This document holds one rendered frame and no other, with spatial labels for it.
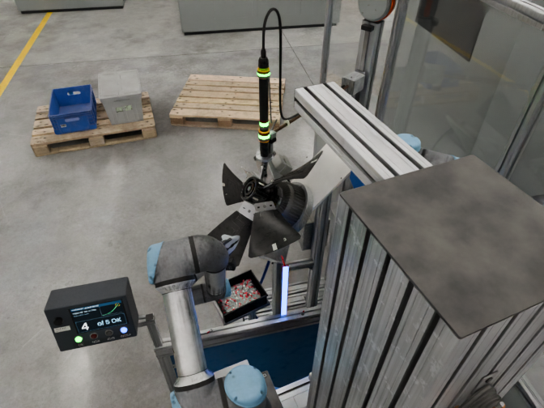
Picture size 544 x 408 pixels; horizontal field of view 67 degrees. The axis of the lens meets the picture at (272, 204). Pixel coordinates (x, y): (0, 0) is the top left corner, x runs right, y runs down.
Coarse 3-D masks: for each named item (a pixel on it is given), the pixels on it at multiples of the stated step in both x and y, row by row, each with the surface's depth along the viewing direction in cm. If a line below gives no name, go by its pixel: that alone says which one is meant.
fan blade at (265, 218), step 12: (264, 216) 175; (276, 216) 175; (252, 228) 172; (264, 228) 170; (276, 228) 170; (288, 228) 168; (252, 240) 168; (264, 240) 166; (276, 240) 165; (288, 240) 163; (252, 252) 165; (264, 252) 163
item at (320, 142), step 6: (318, 138) 316; (318, 144) 318; (324, 144) 305; (318, 150) 320; (336, 192) 296; (330, 216) 317; (330, 222) 319; (330, 228) 322; (510, 390) 148; (516, 390) 145; (504, 396) 152; (510, 396) 148; (516, 396) 145; (504, 402) 152; (510, 402) 149; (516, 402) 146; (522, 402) 143
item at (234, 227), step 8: (232, 216) 190; (240, 216) 189; (224, 224) 192; (232, 224) 190; (240, 224) 189; (248, 224) 189; (216, 232) 194; (224, 232) 192; (232, 232) 190; (240, 232) 190; (248, 232) 189; (240, 240) 190; (248, 240) 189; (240, 248) 190; (232, 256) 190; (240, 256) 189
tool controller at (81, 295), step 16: (64, 288) 142; (80, 288) 142; (96, 288) 141; (112, 288) 141; (128, 288) 144; (48, 304) 135; (64, 304) 135; (80, 304) 135; (96, 304) 136; (112, 304) 138; (128, 304) 140; (48, 320) 135; (64, 320) 136; (80, 320) 137; (96, 320) 139; (112, 320) 140; (128, 320) 142; (64, 336) 139; (112, 336) 144; (128, 336) 145
